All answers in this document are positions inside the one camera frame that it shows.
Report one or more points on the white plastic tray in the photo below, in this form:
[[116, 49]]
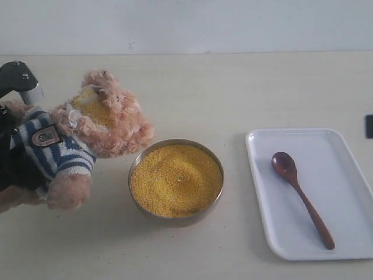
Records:
[[332, 180]]

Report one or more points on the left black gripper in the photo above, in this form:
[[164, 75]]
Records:
[[22, 160]]

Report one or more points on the dark wooden spoon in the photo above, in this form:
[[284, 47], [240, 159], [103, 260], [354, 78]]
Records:
[[284, 165]]

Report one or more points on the plush teddy bear striped shirt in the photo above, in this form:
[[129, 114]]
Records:
[[104, 120]]

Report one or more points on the metal bowl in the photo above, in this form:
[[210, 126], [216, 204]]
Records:
[[174, 222]]

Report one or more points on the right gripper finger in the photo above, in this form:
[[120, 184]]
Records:
[[369, 126]]

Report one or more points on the yellow millet grains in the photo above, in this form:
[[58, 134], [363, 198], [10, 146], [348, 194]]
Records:
[[176, 181]]

